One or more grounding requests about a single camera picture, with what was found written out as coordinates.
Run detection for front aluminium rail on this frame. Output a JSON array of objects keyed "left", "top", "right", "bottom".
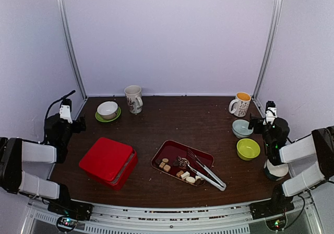
[{"left": 20, "top": 189, "right": 324, "bottom": 234}]

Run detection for red tin box base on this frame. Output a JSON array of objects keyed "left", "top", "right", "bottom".
[{"left": 85, "top": 150, "right": 138, "bottom": 191}]

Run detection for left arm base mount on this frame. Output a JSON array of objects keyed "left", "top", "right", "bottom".
[{"left": 47, "top": 201, "right": 93, "bottom": 220}]

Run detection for white round chocolate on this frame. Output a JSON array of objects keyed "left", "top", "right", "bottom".
[{"left": 186, "top": 176, "right": 196, "bottom": 184}]

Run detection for green saucer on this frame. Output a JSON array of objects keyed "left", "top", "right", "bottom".
[{"left": 95, "top": 107, "right": 122, "bottom": 123}]

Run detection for white bowl on saucer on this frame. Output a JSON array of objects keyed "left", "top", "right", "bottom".
[{"left": 97, "top": 101, "right": 118, "bottom": 117}]

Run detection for red chocolate tray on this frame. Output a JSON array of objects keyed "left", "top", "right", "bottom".
[{"left": 151, "top": 140, "right": 214, "bottom": 187}]

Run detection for light blue patterned bowl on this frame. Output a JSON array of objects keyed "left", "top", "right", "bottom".
[{"left": 232, "top": 119, "right": 254, "bottom": 139}]

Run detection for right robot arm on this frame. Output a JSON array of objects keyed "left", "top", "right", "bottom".
[{"left": 248, "top": 115, "right": 333, "bottom": 214}]

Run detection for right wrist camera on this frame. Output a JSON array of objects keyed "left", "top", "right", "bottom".
[{"left": 263, "top": 101, "right": 277, "bottom": 125}]

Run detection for aluminium frame post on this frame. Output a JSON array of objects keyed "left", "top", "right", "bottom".
[
  {"left": 253, "top": 0, "right": 283, "bottom": 101},
  {"left": 56, "top": 0, "right": 88, "bottom": 100}
]

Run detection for left aluminium frame post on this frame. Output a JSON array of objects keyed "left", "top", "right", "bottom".
[{"left": 56, "top": 0, "right": 88, "bottom": 100}]

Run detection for tall white patterned mug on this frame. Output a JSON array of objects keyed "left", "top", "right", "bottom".
[{"left": 124, "top": 85, "right": 144, "bottom": 114}]

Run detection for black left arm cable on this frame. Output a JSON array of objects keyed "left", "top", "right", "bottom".
[{"left": 44, "top": 90, "right": 76, "bottom": 122}]

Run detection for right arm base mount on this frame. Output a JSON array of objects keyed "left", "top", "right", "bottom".
[{"left": 249, "top": 201, "right": 295, "bottom": 220}]

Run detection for right aluminium frame post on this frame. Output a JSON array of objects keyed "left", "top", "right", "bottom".
[{"left": 253, "top": 0, "right": 283, "bottom": 101}]

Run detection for lime green bowl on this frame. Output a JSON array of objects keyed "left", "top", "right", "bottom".
[{"left": 236, "top": 138, "right": 260, "bottom": 161}]

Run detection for metal serving tongs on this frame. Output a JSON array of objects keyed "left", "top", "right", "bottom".
[{"left": 187, "top": 149, "right": 226, "bottom": 191}]

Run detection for red tin lid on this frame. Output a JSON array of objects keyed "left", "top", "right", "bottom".
[{"left": 79, "top": 138, "right": 133, "bottom": 182}]

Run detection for square tan chocolate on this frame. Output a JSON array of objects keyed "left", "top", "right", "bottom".
[{"left": 163, "top": 165, "right": 171, "bottom": 172}]

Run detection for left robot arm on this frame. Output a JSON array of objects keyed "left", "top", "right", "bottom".
[{"left": 1, "top": 114, "right": 86, "bottom": 215}]

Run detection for white mug yellow inside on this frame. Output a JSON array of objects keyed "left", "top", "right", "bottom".
[{"left": 229, "top": 92, "right": 252, "bottom": 117}]

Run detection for dark bowl white inside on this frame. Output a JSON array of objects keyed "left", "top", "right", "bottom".
[{"left": 264, "top": 160, "right": 289, "bottom": 181}]

